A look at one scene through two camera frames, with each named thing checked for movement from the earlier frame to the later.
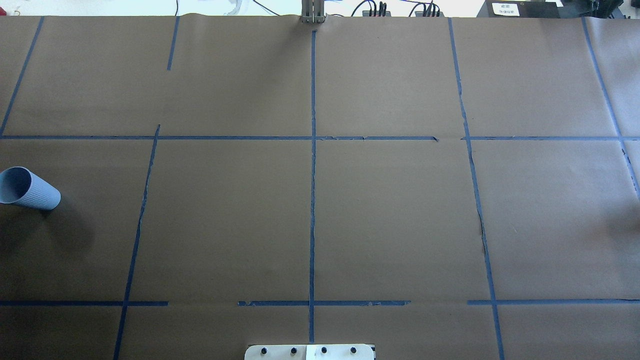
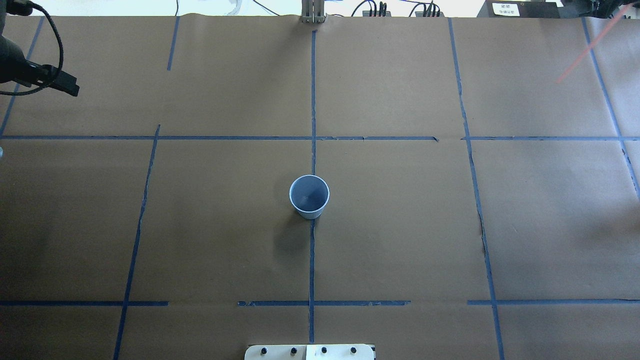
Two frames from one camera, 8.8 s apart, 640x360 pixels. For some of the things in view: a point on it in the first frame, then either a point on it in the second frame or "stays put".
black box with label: (519, 9) stays put
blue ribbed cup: (20, 185) -> (309, 194)
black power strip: (366, 13) stays put
